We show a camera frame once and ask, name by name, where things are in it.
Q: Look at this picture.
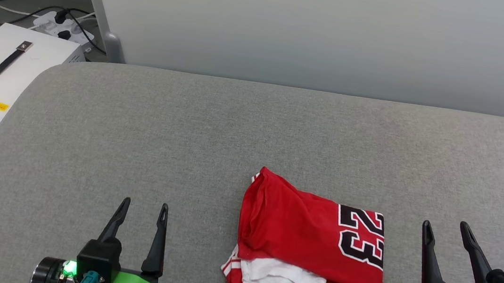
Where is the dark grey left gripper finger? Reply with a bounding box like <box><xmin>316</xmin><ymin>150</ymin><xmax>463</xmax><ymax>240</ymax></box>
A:
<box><xmin>98</xmin><ymin>194</ymin><xmax>132</xmax><ymax>245</ymax></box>
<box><xmin>140</xmin><ymin>201</ymin><xmax>172</xmax><ymax>279</ymax></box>

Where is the black power cable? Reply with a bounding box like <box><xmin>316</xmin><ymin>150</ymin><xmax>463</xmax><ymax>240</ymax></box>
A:
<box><xmin>0</xmin><ymin>0</ymin><xmax>112</xmax><ymax>55</ymax></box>

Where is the black carry handle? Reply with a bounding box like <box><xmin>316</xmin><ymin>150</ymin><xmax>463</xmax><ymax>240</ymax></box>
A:
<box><xmin>0</xmin><ymin>38</ymin><xmax>34</xmax><ymax>97</ymax></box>

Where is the red and white basketball jersey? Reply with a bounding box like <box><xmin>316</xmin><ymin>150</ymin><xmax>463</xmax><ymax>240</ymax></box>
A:
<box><xmin>219</xmin><ymin>162</ymin><xmax>395</xmax><ymax>283</ymax></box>

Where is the white power strip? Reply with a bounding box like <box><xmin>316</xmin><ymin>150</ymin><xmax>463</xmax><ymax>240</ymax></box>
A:
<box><xmin>29</xmin><ymin>8</ymin><xmax>99</xmax><ymax>54</ymax></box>

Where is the white partition screen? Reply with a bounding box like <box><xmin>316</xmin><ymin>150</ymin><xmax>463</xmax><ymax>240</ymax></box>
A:
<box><xmin>68</xmin><ymin>0</ymin><xmax>504</xmax><ymax>119</ymax></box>

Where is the white equipment box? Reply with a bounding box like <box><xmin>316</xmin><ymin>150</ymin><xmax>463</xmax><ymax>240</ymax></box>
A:
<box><xmin>0</xmin><ymin>22</ymin><xmax>89</xmax><ymax>158</ymax></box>

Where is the black cable with teal connector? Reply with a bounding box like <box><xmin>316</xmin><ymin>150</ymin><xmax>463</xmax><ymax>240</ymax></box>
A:
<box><xmin>76</xmin><ymin>270</ymin><xmax>101</xmax><ymax>283</ymax></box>

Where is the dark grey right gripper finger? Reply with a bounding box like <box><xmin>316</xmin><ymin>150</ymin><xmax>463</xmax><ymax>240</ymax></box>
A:
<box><xmin>415</xmin><ymin>219</ymin><xmax>457</xmax><ymax>283</ymax></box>
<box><xmin>453</xmin><ymin>220</ymin><xmax>500</xmax><ymax>283</ymax></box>

